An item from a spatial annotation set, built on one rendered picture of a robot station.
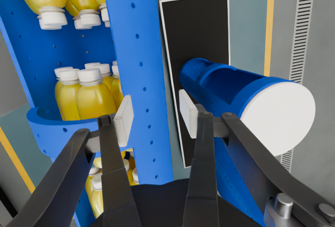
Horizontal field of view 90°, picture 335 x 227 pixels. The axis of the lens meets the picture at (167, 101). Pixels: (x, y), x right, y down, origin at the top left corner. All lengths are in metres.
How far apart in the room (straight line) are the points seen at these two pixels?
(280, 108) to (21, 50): 0.70
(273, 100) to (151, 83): 0.43
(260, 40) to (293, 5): 0.39
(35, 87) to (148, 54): 0.27
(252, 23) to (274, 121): 1.25
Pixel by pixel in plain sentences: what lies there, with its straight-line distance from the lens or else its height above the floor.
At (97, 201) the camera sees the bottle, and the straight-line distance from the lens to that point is 0.53.
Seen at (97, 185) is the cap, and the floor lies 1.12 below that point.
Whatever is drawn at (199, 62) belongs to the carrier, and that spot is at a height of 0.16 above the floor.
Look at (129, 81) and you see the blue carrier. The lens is 0.27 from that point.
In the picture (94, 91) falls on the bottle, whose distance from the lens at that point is 0.33.
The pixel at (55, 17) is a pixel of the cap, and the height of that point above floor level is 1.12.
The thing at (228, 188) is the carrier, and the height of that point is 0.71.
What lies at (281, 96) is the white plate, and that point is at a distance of 0.64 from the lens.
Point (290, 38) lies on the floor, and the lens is 2.03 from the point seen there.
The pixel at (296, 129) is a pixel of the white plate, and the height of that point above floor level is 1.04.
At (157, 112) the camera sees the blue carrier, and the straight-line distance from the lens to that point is 0.33.
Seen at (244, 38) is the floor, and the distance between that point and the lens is 1.74.
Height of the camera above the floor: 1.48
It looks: 69 degrees down
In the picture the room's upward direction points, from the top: 155 degrees clockwise
